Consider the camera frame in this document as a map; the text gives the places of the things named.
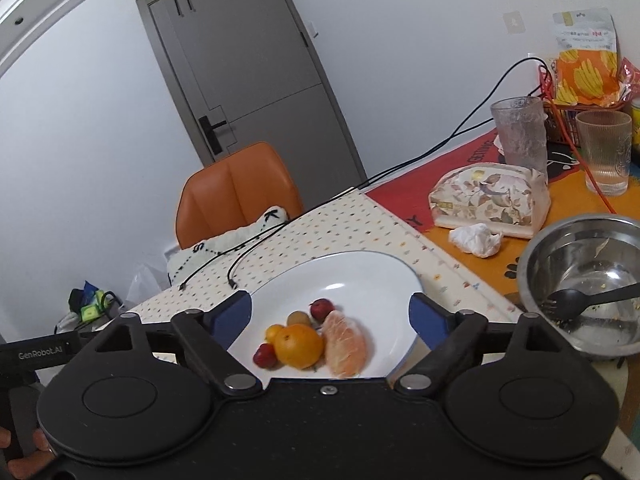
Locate white plate blue rim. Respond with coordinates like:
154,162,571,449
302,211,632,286
229,252,423,384

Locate black plastic spoon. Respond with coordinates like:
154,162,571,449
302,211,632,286
539,283,640,322

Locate small orange kumquat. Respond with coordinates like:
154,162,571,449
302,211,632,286
265,324,284,344

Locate black cable with clip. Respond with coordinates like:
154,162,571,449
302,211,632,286
178,219,292,291

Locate white plastic bag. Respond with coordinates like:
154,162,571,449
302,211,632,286
125,263,169,308

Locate brown longan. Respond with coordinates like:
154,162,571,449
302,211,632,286
286,311,312,327

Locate black usb cable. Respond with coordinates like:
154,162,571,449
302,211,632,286
226,56,554,290

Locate grey door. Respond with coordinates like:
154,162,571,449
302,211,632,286
137,0,366,207

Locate large orange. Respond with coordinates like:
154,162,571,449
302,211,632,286
273,324,324,370

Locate orange yellow snack bag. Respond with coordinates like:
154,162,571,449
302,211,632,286
552,8,620,107

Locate red wire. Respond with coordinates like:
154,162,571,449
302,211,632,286
537,62,618,216

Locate red orange table mat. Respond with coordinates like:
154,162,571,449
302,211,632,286
368,131,608,298

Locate orange leather chair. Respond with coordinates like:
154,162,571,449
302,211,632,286
175,142,304,249

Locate short peeled pomelo segment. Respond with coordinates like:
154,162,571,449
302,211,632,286
321,310,368,379

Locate black door handle lock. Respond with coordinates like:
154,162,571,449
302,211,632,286
198,115,228,155

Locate white cushion black letters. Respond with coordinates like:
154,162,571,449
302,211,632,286
167,206,288,285

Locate floral dotted tablecloth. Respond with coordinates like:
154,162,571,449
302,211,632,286
119,187,640,466

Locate crumpled white tissue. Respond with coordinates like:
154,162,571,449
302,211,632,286
448,223,502,259

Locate floral tissue pouch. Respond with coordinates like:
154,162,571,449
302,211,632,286
428,162,551,240

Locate stainless steel bowl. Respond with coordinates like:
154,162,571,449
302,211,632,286
516,214,639,359

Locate black metal shoe rack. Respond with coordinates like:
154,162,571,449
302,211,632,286
53,282,124,335

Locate white wall socket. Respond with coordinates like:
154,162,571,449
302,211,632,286
503,11,526,35

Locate amber ribbed glass cup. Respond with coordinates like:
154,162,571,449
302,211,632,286
576,110,632,196

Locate clear textured glass cup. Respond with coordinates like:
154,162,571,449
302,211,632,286
490,96,548,178

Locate person's left hand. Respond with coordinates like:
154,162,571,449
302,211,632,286
0,427,56,480

